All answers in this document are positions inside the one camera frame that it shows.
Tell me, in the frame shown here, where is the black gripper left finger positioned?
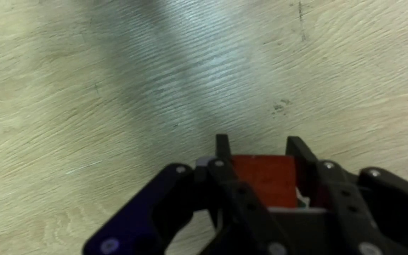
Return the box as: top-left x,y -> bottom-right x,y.
82,133 -> 292,255

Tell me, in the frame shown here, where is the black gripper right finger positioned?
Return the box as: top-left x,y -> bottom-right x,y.
285,135 -> 408,255

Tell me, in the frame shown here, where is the red block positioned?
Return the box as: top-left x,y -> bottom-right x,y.
228,153 -> 306,210

